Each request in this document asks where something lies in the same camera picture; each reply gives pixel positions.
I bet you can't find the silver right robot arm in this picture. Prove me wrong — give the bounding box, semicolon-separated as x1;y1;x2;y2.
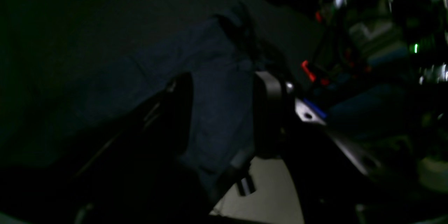
265;0;447;87

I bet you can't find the blue clamp far right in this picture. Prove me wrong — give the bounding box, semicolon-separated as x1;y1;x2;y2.
303;98;327;119

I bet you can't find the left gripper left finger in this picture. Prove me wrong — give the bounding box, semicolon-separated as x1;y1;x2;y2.
73;73;194;179

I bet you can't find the dark navy t-shirt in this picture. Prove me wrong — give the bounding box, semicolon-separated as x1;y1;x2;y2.
1;4;270;192

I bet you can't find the orange clamp far right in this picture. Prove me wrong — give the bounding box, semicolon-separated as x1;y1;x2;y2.
301;60;331;86

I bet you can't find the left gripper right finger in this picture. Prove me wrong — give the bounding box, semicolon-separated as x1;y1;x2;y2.
253;71;295;159

